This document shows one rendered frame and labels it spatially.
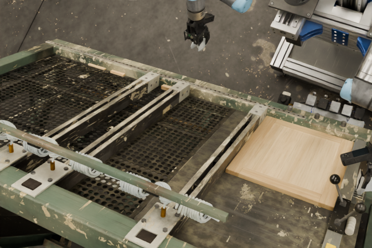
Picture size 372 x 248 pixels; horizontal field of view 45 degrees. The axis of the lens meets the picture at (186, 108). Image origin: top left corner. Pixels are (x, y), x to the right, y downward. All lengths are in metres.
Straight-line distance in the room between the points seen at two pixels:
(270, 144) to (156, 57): 1.73
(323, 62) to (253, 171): 1.39
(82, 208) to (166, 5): 2.50
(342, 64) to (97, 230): 2.12
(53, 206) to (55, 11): 2.91
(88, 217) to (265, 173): 0.78
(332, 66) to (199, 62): 1.01
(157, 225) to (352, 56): 2.04
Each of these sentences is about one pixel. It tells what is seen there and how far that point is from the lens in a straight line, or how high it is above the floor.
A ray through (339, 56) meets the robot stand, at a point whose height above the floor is 0.21.
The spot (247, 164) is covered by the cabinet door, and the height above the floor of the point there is 1.28.
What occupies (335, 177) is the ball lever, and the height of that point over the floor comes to 1.44.
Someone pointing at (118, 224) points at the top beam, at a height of 1.87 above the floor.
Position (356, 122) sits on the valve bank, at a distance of 2.44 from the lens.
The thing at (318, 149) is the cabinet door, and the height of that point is 1.03.
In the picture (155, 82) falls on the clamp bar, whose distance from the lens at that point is 2.46.
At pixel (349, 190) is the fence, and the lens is 1.87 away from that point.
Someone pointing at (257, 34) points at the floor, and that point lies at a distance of 3.41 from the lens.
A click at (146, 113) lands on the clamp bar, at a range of 2.06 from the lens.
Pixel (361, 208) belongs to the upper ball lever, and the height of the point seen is 1.54.
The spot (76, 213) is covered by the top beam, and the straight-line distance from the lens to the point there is 1.45.
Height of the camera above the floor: 3.14
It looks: 68 degrees down
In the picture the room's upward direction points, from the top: 55 degrees counter-clockwise
